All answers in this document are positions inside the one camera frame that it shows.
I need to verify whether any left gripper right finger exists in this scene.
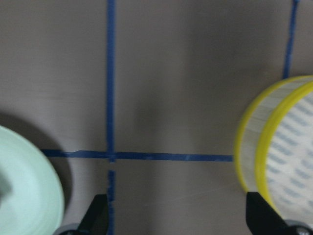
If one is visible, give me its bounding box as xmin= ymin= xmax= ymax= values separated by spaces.
xmin=246 ymin=192 xmax=293 ymax=235

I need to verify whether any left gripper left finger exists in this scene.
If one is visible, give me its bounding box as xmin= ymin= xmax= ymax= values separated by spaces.
xmin=78 ymin=194 xmax=108 ymax=235

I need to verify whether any white steamer liner cloth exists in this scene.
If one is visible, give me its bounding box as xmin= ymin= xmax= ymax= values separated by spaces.
xmin=267 ymin=93 xmax=313 ymax=224

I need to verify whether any yellow bamboo steamer top layer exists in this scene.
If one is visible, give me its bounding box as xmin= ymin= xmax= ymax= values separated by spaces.
xmin=234 ymin=76 xmax=313 ymax=235

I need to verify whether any light green plate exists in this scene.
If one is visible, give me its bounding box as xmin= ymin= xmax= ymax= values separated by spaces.
xmin=0 ymin=127 xmax=65 ymax=235

